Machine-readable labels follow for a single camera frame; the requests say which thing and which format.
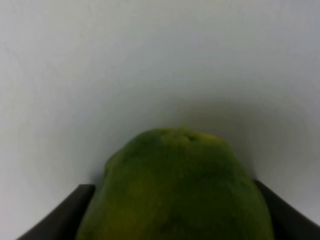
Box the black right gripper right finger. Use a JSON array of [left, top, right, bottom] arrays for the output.
[[255, 180, 320, 240]]

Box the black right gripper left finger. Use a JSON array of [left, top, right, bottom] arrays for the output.
[[19, 184, 96, 240]]

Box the green lime toy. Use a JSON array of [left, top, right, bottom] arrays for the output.
[[76, 128, 275, 240]]

